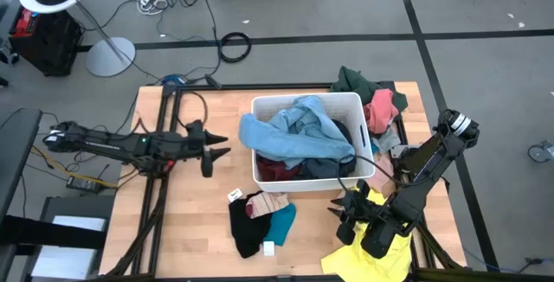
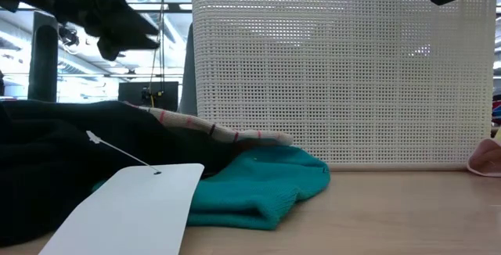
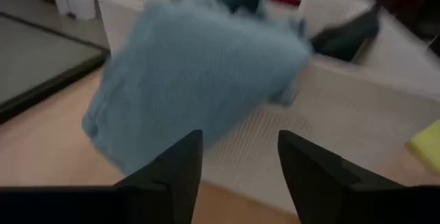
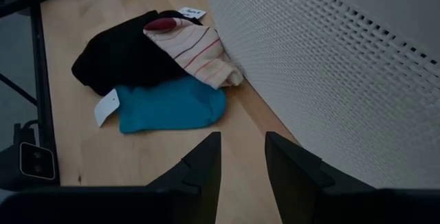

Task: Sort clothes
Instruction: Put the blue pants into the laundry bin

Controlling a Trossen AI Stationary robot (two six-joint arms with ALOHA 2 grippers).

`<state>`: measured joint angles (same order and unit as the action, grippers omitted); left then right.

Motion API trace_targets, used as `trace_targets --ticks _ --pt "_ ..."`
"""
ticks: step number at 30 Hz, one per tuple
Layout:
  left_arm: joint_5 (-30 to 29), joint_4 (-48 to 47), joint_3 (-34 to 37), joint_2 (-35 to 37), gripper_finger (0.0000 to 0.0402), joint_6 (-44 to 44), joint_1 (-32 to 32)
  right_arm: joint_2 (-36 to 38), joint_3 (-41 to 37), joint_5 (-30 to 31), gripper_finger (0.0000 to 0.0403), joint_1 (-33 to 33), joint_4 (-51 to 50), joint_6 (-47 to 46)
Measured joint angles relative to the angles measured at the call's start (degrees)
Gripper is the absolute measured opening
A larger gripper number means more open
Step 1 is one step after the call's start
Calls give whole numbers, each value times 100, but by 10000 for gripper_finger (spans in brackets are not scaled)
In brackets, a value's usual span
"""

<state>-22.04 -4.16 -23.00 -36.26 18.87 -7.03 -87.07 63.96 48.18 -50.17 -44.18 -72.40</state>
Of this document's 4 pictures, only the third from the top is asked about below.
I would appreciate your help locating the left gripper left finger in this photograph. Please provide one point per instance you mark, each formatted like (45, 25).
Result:
(185, 169)

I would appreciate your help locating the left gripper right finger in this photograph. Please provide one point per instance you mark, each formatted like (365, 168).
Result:
(306, 169)

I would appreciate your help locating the light blue knit sweater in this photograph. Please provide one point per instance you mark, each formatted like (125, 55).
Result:
(192, 79)

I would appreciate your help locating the yellow garment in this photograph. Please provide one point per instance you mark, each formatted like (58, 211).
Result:
(428, 145)

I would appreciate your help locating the white woven laundry bin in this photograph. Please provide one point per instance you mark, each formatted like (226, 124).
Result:
(343, 121)

